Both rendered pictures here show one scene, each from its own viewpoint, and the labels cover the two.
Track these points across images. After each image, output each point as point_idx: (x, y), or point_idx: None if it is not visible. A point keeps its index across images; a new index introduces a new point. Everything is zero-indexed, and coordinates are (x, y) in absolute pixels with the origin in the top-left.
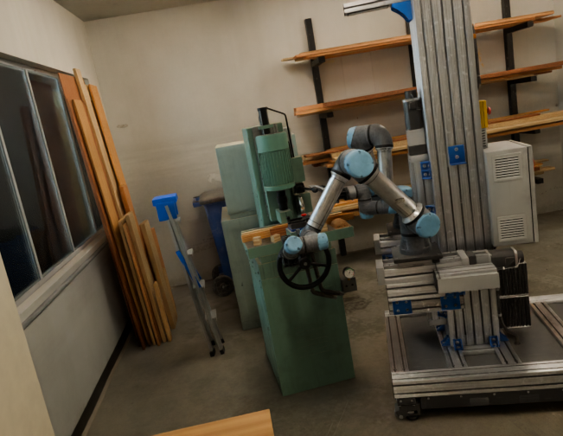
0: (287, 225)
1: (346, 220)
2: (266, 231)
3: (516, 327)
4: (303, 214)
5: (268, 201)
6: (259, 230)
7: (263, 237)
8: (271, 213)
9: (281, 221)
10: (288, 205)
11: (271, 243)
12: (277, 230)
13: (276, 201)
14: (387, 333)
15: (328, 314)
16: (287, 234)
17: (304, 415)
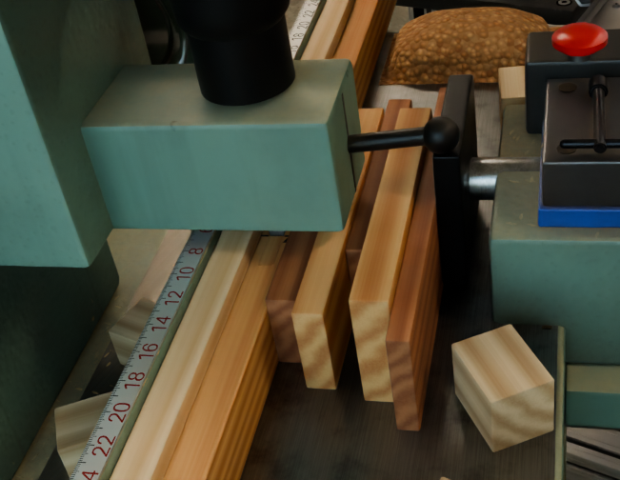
0: (417, 210)
1: (389, 21)
2: (242, 384)
3: None
4: (606, 35)
5: (21, 73)
6: (178, 424)
7: (240, 465)
8: (68, 188)
9: (339, 209)
10: (130, 46)
11: (557, 459)
12: (422, 308)
13: (67, 46)
14: (572, 451)
15: None
16: (550, 288)
17: None
